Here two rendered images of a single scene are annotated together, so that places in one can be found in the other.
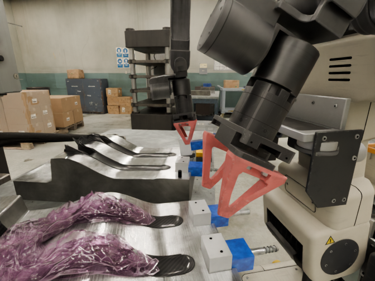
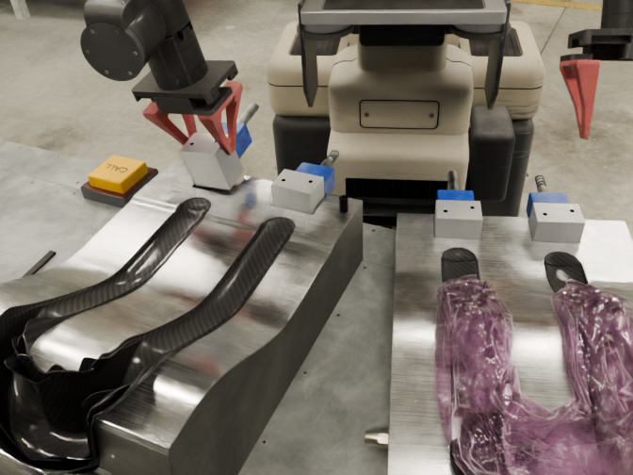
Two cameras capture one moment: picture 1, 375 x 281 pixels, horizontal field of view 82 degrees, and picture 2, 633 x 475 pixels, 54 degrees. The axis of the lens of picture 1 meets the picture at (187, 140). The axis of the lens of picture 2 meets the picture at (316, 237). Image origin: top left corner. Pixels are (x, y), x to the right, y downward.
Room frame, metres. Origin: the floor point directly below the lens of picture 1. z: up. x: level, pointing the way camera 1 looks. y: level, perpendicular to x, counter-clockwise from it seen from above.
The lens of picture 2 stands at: (0.34, 0.56, 1.31)
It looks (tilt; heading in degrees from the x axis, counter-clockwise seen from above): 39 degrees down; 290
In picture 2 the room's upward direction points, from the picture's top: 4 degrees counter-clockwise
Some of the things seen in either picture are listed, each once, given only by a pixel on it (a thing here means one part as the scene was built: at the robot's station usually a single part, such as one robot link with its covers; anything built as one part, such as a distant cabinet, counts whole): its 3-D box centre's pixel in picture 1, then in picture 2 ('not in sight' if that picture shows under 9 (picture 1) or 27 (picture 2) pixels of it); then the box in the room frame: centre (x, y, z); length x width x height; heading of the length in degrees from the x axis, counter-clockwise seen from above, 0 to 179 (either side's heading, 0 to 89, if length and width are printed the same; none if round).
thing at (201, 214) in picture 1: (220, 214); (454, 204); (0.40, -0.07, 0.86); 0.13 x 0.05 x 0.05; 101
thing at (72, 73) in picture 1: (75, 73); not in sight; (7.22, 3.60, 1.26); 0.42 x 0.33 x 0.29; 81
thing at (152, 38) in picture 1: (159, 82); not in sight; (5.24, 0.66, 1.03); 1.54 x 0.94 x 2.06; 171
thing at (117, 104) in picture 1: (120, 100); not in sight; (7.11, 2.19, 0.42); 0.86 x 0.33 x 0.83; 81
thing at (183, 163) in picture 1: (199, 168); (316, 178); (0.56, -0.03, 0.89); 0.13 x 0.05 x 0.05; 84
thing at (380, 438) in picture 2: not in sight; (376, 438); (0.41, 0.26, 0.84); 0.02 x 0.01 x 0.02; 11
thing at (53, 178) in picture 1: (116, 164); (142, 335); (0.65, 0.23, 0.87); 0.50 x 0.26 x 0.14; 84
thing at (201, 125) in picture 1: (200, 126); not in sight; (3.82, -0.23, 0.28); 0.61 x 0.41 x 0.15; 81
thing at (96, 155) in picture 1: (119, 151); (150, 289); (0.64, 0.22, 0.92); 0.35 x 0.16 x 0.09; 84
